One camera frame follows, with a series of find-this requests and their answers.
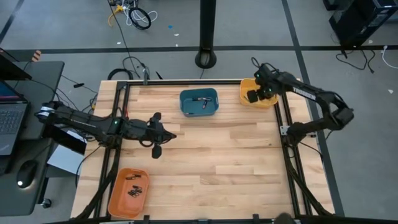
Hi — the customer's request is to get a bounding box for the white cable with plug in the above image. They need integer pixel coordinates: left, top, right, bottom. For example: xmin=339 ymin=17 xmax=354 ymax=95
xmin=381 ymin=45 xmax=398 ymax=70

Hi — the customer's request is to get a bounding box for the white cable bundle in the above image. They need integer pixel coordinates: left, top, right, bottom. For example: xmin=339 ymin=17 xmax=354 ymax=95
xmin=122 ymin=0 xmax=159 ymax=27

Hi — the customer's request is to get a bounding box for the black aluminium table frame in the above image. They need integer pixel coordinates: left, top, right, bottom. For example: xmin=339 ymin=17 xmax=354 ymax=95
xmin=74 ymin=79 xmax=335 ymax=224

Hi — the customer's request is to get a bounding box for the yellow cable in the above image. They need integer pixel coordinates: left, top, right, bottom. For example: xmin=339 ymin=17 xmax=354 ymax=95
xmin=108 ymin=4 xmax=124 ymax=27

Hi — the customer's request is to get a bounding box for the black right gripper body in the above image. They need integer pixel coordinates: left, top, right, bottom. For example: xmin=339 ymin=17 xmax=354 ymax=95
xmin=257 ymin=76 xmax=279 ymax=100

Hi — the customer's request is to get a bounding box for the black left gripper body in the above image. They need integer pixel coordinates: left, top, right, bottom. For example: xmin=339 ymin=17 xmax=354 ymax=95
xmin=133 ymin=120 xmax=157 ymax=144

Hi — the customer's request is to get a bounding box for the black cable coil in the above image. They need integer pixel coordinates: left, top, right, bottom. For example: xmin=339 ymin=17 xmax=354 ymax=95
xmin=128 ymin=6 xmax=152 ymax=31

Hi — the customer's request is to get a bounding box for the open grey laptop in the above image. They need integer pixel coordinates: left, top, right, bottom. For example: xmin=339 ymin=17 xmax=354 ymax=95
xmin=0 ymin=80 xmax=29 ymax=156

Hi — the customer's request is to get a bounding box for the black angled screen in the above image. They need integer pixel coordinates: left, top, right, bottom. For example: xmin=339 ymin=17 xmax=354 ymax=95
xmin=0 ymin=48 xmax=33 ymax=82

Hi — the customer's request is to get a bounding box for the black floor cable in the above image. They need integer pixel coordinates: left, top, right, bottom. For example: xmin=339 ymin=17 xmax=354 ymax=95
xmin=335 ymin=49 xmax=376 ymax=75

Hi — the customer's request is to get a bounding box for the black computer mouse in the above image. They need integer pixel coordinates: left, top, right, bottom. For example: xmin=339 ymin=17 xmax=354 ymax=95
xmin=16 ymin=159 xmax=39 ymax=189

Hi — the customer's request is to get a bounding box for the black hose loop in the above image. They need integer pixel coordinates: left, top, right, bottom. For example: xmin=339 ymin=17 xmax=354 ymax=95
xmin=107 ymin=67 xmax=135 ymax=81

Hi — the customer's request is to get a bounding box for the black equipment rack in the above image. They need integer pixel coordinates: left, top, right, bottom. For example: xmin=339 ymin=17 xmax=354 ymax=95
xmin=323 ymin=0 xmax=398 ymax=49

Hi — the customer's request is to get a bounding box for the black side desk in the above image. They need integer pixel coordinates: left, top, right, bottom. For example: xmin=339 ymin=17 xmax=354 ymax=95
xmin=0 ymin=60 xmax=65 ymax=217

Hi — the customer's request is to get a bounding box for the teal plastic bin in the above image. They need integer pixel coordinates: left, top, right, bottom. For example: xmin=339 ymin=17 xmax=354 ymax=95
xmin=179 ymin=88 xmax=220 ymax=118

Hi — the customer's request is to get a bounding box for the white flat box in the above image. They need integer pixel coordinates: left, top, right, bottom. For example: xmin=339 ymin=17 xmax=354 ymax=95
xmin=46 ymin=144 xmax=87 ymax=175

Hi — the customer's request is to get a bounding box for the black stand pole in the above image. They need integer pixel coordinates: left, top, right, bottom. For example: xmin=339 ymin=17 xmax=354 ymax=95
xmin=194 ymin=0 xmax=218 ymax=70

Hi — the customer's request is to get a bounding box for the black flat panel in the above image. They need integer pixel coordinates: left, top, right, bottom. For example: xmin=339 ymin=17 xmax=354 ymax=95
xmin=45 ymin=124 xmax=88 ymax=156

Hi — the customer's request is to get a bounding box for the orange plastic bin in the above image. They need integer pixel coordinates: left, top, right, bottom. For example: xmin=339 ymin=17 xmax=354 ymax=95
xmin=108 ymin=167 xmax=150 ymax=220

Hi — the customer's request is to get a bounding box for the yellow plastic bin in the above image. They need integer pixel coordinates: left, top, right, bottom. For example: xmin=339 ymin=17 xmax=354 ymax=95
xmin=239 ymin=77 xmax=279 ymax=109

